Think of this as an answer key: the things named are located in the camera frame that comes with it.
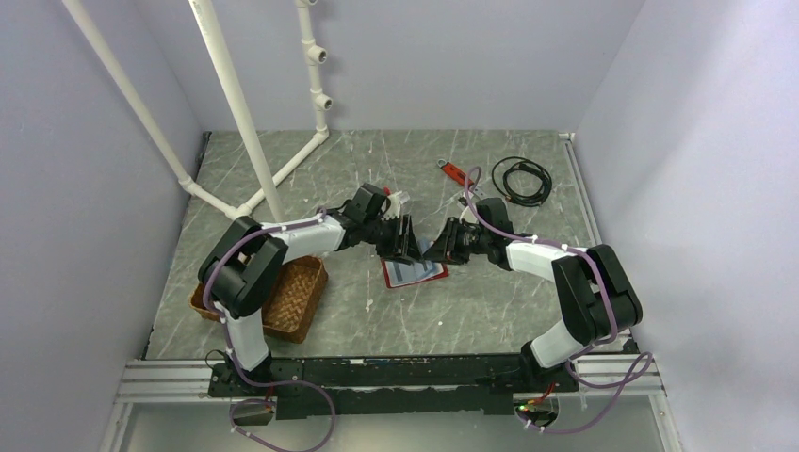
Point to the red handled adjustable wrench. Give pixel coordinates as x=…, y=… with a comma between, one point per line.
x=459, y=177

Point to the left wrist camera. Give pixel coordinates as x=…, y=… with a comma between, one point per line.
x=394, y=203

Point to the aluminium frame rail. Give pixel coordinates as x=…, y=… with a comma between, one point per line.
x=183, y=382

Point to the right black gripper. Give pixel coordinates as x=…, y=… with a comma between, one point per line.
x=446, y=248

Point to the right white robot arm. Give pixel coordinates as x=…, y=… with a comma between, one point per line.
x=595, y=296

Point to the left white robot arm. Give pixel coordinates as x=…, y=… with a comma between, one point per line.
x=240, y=272

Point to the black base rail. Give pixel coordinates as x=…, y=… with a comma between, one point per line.
x=489, y=383

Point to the white pvc pipe frame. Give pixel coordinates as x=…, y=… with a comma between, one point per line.
x=208, y=24

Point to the woven wicker basket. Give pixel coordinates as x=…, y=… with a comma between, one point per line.
x=290, y=303

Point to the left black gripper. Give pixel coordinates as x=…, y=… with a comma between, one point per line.
x=410, y=248

